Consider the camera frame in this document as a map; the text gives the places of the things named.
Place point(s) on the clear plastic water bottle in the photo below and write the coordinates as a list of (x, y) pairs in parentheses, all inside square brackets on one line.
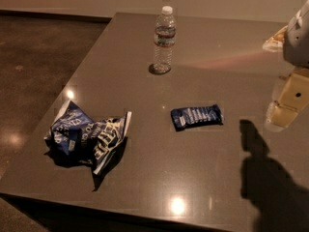
[(164, 40)]

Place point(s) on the small dark blue snack packet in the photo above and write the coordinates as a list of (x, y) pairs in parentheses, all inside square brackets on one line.
[(198, 116)]

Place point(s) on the white gripper with vent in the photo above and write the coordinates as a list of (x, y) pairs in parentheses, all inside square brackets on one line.
[(297, 45)]

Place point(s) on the blue chip bag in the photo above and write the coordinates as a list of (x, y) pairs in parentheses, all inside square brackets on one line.
[(84, 140)]

